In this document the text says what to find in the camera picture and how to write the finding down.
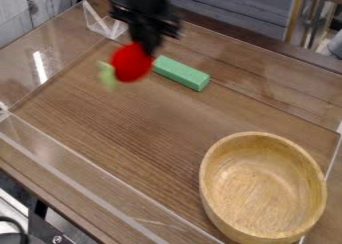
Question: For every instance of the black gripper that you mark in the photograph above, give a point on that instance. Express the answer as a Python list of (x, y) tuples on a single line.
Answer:
[(154, 13)]

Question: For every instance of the red plush strawberry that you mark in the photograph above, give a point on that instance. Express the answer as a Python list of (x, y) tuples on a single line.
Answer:
[(128, 65)]

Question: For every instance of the green rectangular block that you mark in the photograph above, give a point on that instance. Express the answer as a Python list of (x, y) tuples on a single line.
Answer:
[(180, 73)]

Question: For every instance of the wooden bowl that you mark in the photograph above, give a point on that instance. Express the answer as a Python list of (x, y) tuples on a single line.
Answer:
[(262, 188)]

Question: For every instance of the black table leg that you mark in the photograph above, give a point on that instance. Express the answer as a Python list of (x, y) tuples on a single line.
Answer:
[(40, 228)]

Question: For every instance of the clear acrylic corner bracket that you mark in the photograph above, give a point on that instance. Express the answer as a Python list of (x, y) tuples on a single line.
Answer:
[(106, 26)]

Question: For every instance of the gold metal chair frame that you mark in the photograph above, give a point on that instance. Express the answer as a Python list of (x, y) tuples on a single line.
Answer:
[(309, 22)]

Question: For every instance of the clear acrylic tray wall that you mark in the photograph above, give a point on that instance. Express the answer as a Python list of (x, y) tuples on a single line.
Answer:
[(104, 205)]

